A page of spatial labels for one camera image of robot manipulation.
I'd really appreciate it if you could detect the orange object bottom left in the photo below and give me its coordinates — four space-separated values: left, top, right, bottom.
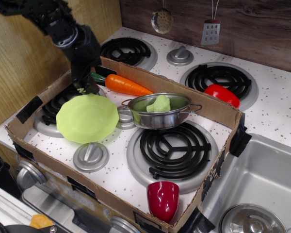
29 214 54 229

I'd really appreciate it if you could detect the hanging perforated metal ladle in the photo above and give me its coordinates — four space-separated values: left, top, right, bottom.
151 0 173 34

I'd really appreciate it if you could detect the silver oven knob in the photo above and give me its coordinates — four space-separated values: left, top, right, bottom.
109 216 140 233
16 160 47 190

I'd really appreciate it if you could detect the left silver oven knob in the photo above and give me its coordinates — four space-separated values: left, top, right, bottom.
16 160 47 190

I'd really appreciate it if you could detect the front left black burner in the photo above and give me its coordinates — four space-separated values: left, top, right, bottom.
33 84 82 138

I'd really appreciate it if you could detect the brown cardboard fence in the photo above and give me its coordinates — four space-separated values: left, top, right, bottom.
6 58 245 233

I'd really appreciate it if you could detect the middle silver stove knob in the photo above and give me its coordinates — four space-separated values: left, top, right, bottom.
116 106 136 130

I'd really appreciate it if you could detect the light green plastic plate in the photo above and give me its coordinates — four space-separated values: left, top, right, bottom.
56 94 119 144

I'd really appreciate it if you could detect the back right black burner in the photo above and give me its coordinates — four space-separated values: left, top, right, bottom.
180 62 259 111

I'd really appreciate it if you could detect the steel pot lid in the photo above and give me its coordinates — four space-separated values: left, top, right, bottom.
218 204 287 233

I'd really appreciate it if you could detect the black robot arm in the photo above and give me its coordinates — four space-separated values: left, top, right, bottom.
0 0 101 95

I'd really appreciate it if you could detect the hanging slotted metal spatula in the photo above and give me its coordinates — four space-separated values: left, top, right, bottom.
201 0 221 46

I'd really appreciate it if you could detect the back left black burner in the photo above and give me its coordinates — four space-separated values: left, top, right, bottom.
100 37 158 71

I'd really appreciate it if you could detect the lower silver oven knob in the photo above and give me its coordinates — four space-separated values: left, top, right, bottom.
109 216 140 233

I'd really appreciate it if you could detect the light green toy broccoli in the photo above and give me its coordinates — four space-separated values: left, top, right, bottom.
146 95 171 113

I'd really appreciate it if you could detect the red toy pepper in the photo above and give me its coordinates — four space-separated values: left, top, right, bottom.
204 84 241 108

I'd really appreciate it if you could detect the front silver stove knob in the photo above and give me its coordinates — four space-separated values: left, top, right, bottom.
73 142 109 173

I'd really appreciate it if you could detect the back silver stove knob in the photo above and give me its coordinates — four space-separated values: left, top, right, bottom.
166 46 194 67

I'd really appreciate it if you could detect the black burner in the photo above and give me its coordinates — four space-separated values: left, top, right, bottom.
33 84 82 138
100 37 158 71
180 62 259 111
126 121 219 194

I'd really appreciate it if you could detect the orange toy carrot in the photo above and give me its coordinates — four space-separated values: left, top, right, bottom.
91 72 153 96

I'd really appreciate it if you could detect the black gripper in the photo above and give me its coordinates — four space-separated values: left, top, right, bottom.
47 19 101 95

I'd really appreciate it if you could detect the silver stove knob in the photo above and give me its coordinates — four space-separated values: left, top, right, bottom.
116 106 136 130
73 142 109 173
166 46 194 67

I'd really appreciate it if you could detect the front right black burner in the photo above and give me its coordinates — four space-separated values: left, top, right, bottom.
126 121 219 194

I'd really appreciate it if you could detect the dark red plastic cup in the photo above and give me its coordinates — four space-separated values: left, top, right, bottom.
146 181 179 223

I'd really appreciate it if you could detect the small steel pot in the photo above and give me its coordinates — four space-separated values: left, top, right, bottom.
122 93 202 130

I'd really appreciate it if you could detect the silver sink basin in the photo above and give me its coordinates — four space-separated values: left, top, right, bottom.
202 134 291 233

